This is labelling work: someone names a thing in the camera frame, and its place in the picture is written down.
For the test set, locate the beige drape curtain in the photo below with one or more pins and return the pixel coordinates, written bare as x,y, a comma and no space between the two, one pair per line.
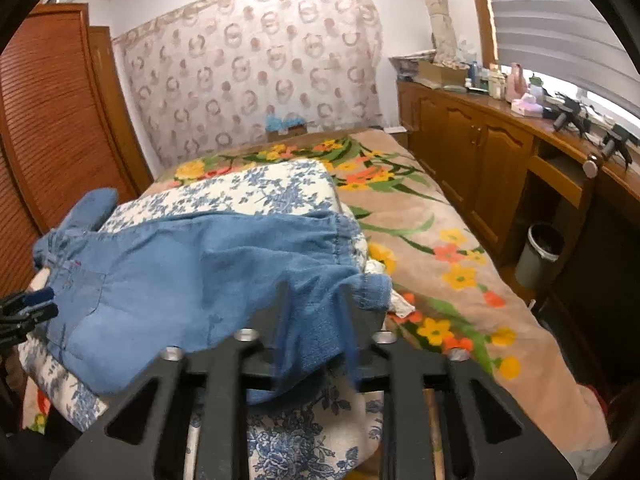
437,10

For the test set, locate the patterned flat box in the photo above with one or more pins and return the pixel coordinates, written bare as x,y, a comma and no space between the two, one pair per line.
407,65

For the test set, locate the grey striped window blind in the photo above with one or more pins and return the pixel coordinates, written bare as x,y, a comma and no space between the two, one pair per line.
550,20

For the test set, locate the wooden window frame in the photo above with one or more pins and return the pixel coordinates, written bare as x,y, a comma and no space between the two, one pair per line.
482,15

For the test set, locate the white blue floral quilt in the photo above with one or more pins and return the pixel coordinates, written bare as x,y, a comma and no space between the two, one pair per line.
280,185

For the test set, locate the green capped bottle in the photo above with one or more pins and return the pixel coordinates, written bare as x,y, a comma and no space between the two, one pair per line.
536,87

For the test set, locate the small black tripod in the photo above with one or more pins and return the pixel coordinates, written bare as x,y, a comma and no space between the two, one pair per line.
616,142
567,112

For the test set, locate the circle patterned sheer curtain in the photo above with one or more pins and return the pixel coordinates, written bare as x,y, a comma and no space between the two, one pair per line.
250,60

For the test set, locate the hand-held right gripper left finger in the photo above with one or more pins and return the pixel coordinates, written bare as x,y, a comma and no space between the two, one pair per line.
257,355

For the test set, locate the pink tissue box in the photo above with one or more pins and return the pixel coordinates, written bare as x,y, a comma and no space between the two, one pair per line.
526,107

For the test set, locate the brown floral blanket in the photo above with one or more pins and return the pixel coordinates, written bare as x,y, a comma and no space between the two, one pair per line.
450,240

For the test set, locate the white bottle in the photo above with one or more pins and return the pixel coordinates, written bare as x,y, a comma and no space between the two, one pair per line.
496,82

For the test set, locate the blue denim pants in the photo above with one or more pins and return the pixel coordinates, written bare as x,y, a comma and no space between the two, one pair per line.
175,270

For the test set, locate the open cardboard box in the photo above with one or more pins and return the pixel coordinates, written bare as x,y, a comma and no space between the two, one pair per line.
442,75

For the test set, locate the blue plastic bag bundle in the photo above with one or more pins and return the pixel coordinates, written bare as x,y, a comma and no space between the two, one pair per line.
280,121

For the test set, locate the small cardboard box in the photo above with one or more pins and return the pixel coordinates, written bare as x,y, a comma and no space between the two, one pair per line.
290,135

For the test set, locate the grey trash bin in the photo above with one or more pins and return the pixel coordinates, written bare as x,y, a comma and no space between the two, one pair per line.
537,260

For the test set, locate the blue bottle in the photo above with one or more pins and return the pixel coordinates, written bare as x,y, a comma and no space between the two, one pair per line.
473,74

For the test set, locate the wooden slatted wardrobe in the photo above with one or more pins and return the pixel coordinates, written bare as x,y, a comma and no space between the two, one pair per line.
60,110

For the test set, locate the wooden sideboard cabinet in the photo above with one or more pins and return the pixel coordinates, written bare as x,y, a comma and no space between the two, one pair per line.
465,160

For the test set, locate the round metal knob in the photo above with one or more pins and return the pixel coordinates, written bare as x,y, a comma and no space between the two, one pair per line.
593,166

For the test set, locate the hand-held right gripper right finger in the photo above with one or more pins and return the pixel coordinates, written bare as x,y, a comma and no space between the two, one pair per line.
367,330

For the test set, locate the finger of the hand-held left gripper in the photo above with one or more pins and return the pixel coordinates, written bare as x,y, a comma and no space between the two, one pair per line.
45,311
37,296

